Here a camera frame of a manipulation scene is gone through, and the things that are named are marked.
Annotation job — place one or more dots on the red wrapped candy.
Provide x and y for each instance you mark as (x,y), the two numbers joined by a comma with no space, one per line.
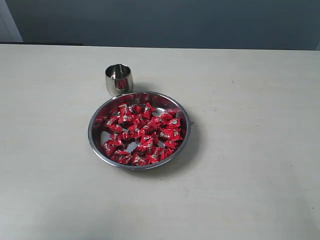
(109,148)
(170,135)
(139,160)
(149,141)
(126,116)
(148,110)

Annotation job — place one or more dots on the stainless steel cup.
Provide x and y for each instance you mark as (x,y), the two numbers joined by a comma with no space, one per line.
(118,79)

